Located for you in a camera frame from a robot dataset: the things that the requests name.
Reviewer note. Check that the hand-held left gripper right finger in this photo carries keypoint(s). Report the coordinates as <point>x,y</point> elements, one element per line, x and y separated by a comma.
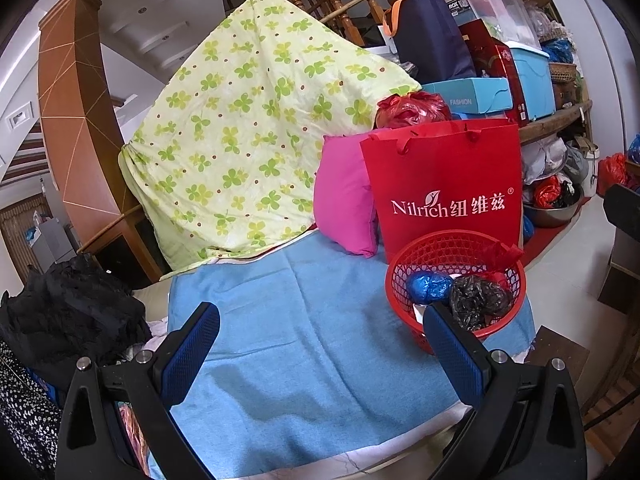
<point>450,352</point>

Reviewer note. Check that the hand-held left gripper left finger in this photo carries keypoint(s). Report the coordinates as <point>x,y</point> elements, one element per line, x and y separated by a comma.
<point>192,352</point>

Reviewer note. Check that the black plastic bag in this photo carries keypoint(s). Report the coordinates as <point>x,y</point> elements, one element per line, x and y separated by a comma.
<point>477,300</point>

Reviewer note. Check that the blue plastic bag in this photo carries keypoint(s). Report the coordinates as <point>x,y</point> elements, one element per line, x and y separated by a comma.
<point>429,287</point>

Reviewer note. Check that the red mesh plastic basket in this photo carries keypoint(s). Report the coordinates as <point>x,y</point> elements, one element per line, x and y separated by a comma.
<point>400,300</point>

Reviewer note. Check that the white bed sheet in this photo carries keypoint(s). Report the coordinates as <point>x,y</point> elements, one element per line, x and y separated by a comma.
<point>157,332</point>

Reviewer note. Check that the light blue blanket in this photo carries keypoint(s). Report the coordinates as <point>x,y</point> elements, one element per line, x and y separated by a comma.
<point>310,350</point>

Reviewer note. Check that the black lace cloth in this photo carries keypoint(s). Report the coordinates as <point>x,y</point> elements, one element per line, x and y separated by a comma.
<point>70,320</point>

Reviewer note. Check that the steel basin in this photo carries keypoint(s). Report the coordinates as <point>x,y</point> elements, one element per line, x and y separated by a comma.
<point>552,215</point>

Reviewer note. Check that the red paper shopping bag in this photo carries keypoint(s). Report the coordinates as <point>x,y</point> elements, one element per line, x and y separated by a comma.
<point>440,180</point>

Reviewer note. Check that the black white dotted cloth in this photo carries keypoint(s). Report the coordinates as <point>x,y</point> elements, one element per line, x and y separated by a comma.
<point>25,410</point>

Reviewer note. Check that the grey cabinet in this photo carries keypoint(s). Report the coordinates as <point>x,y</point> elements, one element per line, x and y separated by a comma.
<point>52,242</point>

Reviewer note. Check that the pink pillow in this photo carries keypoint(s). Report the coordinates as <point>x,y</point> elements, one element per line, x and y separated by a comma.
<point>345,200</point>

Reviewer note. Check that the dark wooden cabinet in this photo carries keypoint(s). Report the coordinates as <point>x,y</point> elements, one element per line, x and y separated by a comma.
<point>625,250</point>

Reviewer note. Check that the green clover print quilt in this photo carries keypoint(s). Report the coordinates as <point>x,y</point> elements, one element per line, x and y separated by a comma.
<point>250,135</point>

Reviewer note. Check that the brown wooden pillar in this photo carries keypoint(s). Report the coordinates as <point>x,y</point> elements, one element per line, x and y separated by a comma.
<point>85,135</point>

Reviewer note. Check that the shiny red plastic bag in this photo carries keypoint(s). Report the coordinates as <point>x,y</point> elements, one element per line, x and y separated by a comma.
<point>412,110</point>

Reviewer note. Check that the light blue cardboard box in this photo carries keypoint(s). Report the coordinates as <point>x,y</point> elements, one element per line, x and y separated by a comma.
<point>470,97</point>

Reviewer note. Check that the red gift box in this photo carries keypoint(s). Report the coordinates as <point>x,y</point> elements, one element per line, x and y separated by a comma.
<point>495,75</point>

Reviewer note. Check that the blue plastic storage bin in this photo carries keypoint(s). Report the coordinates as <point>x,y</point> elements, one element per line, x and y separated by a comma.
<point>532,82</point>

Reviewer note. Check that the clear plastic storage box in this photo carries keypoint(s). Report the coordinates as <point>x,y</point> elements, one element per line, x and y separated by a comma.
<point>492,5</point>

